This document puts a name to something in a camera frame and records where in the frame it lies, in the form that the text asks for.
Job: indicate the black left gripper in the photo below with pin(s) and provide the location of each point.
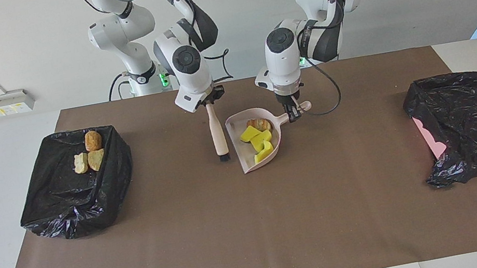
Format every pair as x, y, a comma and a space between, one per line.
291, 97

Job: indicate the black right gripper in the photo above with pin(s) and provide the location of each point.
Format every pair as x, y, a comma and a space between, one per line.
215, 94

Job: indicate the beige hand brush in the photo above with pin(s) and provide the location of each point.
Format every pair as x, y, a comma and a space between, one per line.
218, 132

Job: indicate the beige sponge chunk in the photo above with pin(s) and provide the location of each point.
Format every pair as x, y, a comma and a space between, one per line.
261, 124

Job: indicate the yellow sponge piece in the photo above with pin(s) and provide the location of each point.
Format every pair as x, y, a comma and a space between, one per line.
264, 153
263, 139

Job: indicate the yellow sponge wedge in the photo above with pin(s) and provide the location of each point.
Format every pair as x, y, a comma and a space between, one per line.
248, 134

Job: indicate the pale pink dustpan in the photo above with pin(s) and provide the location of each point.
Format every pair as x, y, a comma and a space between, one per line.
243, 158

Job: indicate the brown round sponge chunk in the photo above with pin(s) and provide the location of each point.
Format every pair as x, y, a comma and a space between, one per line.
93, 140

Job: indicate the orange striped sponge chunk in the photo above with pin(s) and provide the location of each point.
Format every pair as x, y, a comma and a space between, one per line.
97, 160

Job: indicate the pale yellow sponge chunk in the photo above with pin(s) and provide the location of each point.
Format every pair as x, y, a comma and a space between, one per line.
81, 163

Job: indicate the pink plastic bin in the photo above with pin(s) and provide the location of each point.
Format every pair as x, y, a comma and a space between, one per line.
430, 137

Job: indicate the black bag lined bin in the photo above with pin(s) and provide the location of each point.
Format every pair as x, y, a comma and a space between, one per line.
64, 204

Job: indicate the brown paper table mat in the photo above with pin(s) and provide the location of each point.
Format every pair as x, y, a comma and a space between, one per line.
260, 258

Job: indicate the white wall socket box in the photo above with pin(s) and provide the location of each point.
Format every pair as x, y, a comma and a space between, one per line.
7, 100

